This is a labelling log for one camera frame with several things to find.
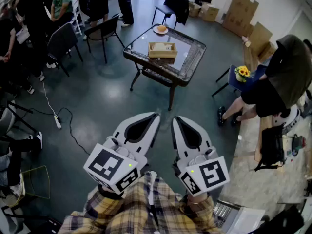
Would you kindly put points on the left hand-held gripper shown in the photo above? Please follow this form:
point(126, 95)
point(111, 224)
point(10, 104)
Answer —
point(104, 166)

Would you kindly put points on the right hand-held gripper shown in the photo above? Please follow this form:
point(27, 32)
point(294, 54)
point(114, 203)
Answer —
point(212, 174)

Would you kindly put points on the wooden tissue box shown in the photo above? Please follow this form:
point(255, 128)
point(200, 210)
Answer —
point(162, 53)

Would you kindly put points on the person's left forearm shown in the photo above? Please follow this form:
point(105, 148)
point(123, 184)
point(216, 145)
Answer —
point(97, 202)

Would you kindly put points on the person's right forearm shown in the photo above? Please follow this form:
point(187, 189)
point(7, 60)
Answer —
point(197, 200)

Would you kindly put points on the open cardboard box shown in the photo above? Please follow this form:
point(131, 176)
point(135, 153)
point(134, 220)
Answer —
point(267, 52)

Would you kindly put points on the small cardboard box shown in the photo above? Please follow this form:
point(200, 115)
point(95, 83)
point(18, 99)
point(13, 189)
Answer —
point(194, 10)

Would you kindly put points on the blue chair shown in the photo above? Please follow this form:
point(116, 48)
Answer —
point(163, 9)
point(234, 82)

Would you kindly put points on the person's yellow plaid shirt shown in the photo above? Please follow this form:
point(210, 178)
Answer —
point(136, 211)

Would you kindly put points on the white power strip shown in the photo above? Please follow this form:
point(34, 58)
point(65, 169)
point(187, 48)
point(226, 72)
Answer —
point(58, 122)

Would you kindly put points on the black bag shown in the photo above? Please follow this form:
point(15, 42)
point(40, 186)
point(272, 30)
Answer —
point(271, 147)

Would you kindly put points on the dark glass-top table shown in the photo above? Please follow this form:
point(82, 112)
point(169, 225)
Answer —
point(192, 57)

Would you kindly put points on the potted sunflowers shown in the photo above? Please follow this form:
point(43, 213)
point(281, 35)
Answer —
point(242, 73)

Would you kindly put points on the white round device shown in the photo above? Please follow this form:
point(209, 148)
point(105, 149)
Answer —
point(292, 122)

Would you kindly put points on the white plate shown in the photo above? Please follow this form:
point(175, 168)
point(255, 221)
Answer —
point(156, 31)

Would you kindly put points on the black round-back chair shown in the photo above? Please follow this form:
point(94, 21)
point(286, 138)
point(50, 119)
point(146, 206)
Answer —
point(102, 30)

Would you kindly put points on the golden bread bun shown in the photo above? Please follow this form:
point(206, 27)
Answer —
point(161, 28)

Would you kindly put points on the dark grey chair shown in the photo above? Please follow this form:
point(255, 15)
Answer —
point(62, 41)

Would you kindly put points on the white folding chair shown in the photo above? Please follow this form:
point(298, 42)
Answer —
point(77, 13)

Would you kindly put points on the large flattened cardboard carton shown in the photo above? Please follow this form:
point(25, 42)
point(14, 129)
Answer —
point(240, 13)

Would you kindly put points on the black jacket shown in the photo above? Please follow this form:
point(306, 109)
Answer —
point(178, 5)

